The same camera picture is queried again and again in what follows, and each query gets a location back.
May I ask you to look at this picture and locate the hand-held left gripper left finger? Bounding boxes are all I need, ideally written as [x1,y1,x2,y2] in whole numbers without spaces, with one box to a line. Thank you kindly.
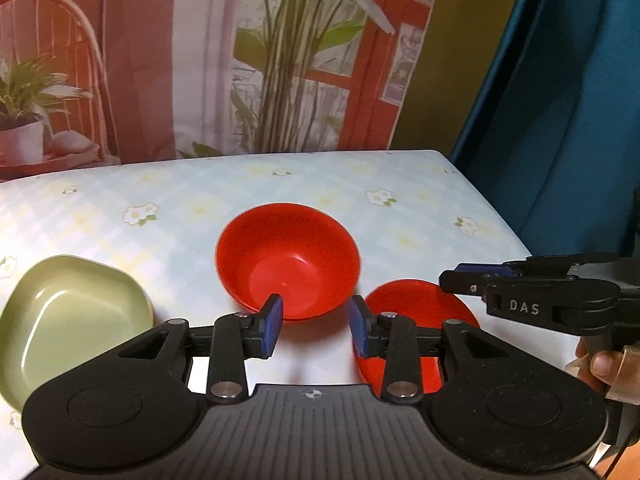
[117,294,285,405]

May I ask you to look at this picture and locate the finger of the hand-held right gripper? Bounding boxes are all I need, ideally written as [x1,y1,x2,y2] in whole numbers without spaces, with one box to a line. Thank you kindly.
[439,269,621,337]
[456,253,618,281]

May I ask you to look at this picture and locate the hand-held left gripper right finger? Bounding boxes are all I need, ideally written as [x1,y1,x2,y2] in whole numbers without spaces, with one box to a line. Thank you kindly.
[348,295,506,403]

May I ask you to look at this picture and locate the red plastic bowl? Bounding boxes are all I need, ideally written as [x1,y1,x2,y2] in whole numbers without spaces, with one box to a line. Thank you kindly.
[215,203,362,323]
[352,280,482,395]

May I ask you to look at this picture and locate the green square plate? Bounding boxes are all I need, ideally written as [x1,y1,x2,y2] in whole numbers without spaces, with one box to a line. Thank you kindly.
[0,255,154,411]

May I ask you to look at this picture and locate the person's right hand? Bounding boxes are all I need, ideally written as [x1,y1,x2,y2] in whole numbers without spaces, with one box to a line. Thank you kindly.
[565,337,640,403]

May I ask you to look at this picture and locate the floral checked tablecloth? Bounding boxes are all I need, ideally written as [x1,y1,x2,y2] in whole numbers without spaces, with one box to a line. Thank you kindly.
[0,149,535,466]

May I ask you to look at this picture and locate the teal curtain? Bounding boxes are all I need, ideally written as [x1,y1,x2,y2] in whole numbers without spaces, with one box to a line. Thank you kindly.
[450,0,640,261]

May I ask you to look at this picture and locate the printed room scene backdrop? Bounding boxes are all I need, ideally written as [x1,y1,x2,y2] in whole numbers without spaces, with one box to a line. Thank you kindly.
[0,0,448,183]

